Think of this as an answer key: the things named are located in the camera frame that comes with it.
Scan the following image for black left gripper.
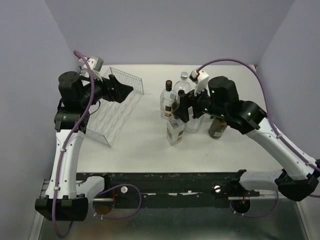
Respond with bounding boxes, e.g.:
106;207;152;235
79;69;134;108

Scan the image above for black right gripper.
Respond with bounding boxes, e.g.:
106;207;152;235
173;80;228;122

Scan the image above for square clear bottle black cap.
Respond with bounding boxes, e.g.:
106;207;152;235
160;80;177;120

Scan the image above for square clear bottle front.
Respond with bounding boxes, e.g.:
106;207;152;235
166;115;185;146

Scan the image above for dark green wine bottle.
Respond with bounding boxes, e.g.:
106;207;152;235
171;93;179;115

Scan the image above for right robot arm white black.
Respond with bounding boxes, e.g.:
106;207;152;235
171;76;320;202

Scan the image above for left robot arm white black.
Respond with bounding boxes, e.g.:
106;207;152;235
35;71;134;222

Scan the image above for round clear bottle silver cap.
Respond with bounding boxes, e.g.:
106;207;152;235
173;71;192;93

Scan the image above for small clear bottle silver cap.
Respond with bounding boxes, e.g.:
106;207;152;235
185;114;204;133

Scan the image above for olive wine bottle right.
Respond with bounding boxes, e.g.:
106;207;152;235
208;116;228;139

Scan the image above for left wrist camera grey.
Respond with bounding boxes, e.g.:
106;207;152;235
87;56;104;72

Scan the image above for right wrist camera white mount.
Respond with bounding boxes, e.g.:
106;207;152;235
189;69;210;96

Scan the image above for white wire wine rack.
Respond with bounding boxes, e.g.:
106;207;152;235
86;67;144;147

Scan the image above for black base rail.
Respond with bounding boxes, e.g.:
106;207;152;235
76;170;260;209

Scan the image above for aluminium rail right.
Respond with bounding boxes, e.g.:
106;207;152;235
248;190;286;200

